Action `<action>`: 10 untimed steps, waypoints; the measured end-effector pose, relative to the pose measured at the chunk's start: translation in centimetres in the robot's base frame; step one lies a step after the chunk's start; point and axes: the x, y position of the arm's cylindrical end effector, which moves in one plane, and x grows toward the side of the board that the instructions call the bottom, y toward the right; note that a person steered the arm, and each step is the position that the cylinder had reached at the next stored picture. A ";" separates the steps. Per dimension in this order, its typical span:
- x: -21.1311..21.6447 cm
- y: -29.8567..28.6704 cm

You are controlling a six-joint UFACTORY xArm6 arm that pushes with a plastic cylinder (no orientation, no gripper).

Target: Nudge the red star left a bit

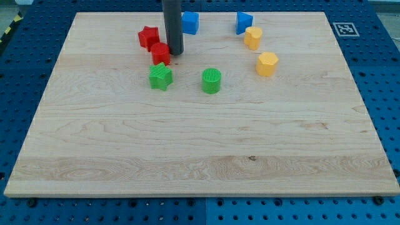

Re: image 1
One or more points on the green star block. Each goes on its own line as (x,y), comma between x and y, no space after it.
(160,76)

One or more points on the red star block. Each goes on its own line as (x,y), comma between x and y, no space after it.
(148,36)

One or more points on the green cylinder block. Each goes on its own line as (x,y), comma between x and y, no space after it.
(211,80)

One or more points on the light wooden board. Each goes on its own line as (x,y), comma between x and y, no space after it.
(101,131)

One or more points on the red cylinder block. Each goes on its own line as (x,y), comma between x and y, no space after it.
(160,53)

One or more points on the yellow hexagon block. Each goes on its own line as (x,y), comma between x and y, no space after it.
(267,63)

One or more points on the yellow heart block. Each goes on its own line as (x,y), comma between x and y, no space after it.
(252,37)

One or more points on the blue cube block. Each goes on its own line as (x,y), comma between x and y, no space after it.
(190,22)

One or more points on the blue triangle block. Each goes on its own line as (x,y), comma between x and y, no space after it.
(243,21)

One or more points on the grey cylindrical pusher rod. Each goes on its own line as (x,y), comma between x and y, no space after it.
(173,26)

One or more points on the white fiducial marker tag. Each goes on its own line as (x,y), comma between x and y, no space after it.
(345,29)

